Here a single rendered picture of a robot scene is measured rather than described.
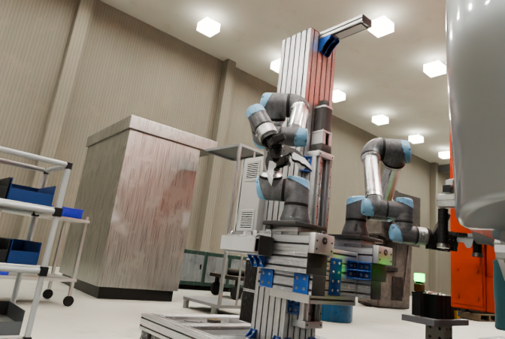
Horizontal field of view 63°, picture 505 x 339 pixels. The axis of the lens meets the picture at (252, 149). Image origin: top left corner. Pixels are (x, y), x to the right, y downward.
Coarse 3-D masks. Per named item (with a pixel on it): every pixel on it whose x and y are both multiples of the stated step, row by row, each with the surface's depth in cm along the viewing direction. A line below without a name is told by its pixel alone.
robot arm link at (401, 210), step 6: (396, 198) 182; (402, 198) 179; (408, 198) 179; (390, 204) 179; (396, 204) 179; (402, 204) 178; (408, 204) 178; (390, 210) 178; (396, 210) 178; (402, 210) 177; (408, 210) 177; (390, 216) 179; (396, 216) 179; (402, 216) 177; (408, 216) 177
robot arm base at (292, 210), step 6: (288, 204) 200; (294, 204) 198; (300, 204) 198; (306, 204) 200; (288, 210) 198; (294, 210) 197; (300, 210) 197; (306, 210) 199; (282, 216) 199; (288, 216) 196; (294, 216) 195; (300, 216) 195; (306, 216) 197; (306, 222) 196
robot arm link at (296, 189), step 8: (288, 176) 206; (296, 176) 203; (288, 184) 202; (296, 184) 201; (304, 184) 201; (288, 192) 201; (296, 192) 200; (304, 192) 201; (288, 200) 201; (296, 200) 199; (304, 200) 200
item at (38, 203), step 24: (48, 168) 236; (0, 192) 196; (24, 192) 203; (48, 192) 219; (0, 240) 210; (24, 240) 227; (48, 240) 204; (0, 264) 190; (24, 264) 200; (0, 312) 216; (24, 312) 197; (0, 336) 188; (24, 336) 193
